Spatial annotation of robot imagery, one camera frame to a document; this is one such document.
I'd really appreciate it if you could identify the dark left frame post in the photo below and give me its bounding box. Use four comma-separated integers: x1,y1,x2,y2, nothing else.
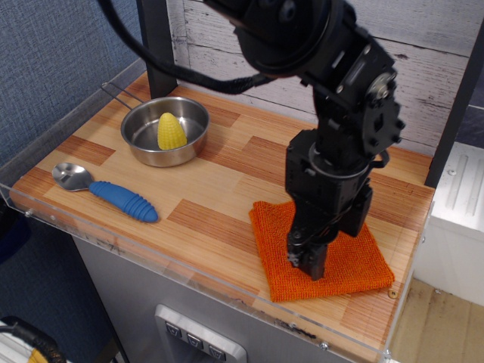
136,0,178,98

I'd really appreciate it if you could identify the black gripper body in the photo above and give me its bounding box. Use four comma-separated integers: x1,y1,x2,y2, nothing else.
285,130,370,248

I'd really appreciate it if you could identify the yellow object bottom left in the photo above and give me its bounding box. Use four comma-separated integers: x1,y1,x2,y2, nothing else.
27,349,48,363

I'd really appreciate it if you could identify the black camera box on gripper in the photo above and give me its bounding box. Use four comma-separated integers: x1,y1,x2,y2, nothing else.
339,185,373,237

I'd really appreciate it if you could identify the silver dispenser button panel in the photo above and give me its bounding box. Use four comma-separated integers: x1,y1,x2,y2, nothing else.
155,305,247,363

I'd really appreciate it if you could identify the white aluminium rail block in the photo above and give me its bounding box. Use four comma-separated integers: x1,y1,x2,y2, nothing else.
432,142,483,231

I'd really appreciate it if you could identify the orange cloth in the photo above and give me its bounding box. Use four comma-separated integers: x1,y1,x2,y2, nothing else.
249,201,395,303

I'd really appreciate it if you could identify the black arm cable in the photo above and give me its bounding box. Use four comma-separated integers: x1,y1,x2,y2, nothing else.
96,0,273,95

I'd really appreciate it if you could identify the black braided cable bundle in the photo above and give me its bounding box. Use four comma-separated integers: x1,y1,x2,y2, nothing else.
0,321,67,363

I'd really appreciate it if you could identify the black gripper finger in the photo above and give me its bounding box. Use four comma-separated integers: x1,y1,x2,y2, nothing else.
300,243,328,281
287,244,306,268

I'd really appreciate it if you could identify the blue handled metal spoon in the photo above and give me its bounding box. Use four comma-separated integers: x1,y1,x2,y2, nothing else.
51,163,159,223

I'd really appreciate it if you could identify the yellow toy corn cob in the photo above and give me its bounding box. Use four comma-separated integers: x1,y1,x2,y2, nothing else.
157,113,188,150

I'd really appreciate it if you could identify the dark right frame post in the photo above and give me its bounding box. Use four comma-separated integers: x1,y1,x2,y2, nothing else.
424,23,483,188

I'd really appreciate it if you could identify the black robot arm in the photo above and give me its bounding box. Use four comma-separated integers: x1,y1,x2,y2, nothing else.
209,1,405,280

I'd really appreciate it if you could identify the dark frame post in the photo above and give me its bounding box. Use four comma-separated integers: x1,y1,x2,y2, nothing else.
136,0,178,98
424,23,483,188

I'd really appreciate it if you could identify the stainless steel pan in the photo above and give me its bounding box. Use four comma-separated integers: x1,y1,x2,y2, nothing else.
120,97,210,167

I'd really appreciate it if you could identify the grey toy fridge cabinet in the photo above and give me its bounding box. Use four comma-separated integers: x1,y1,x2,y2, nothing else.
74,237,380,362

